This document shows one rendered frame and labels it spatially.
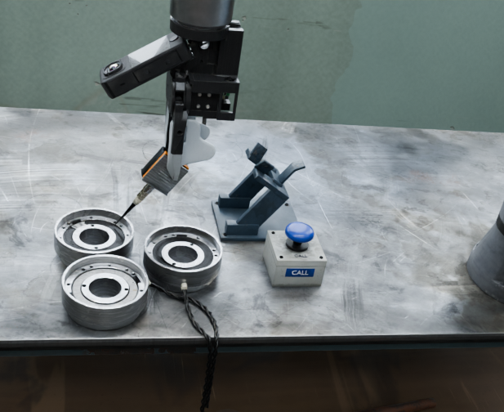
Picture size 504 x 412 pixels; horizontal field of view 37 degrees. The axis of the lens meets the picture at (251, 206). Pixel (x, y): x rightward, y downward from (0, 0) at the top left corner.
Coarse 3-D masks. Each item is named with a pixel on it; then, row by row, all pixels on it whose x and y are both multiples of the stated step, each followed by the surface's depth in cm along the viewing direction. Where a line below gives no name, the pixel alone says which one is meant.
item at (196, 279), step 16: (208, 240) 104; (144, 256) 99; (176, 256) 103; (192, 256) 103; (160, 272) 96; (176, 272) 96; (192, 272) 96; (208, 272) 97; (176, 288) 98; (192, 288) 98
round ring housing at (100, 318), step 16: (96, 256) 96; (112, 256) 96; (64, 272) 92; (80, 272) 94; (128, 272) 96; (144, 272) 94; (64, 288) 90; (96, 288) 94; (112, 288) 95; (128, 288) 93; (144, 288) 93; (64, 304) 90; (80, 304) 88; (128, 304) 89; (144, 304) 92; (80, 320) 90; (96, 320) 88; (112, 320) 89; (128, 320) 91
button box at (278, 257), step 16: (272, 240) 103; (288, 240) 103; (272, 256) 102; (288, 256) 101; (304, 256) 101; (320, 256) 102; (272, 272) 102; (288, 272) 101; (304, 272) 102; (320, 272) 102
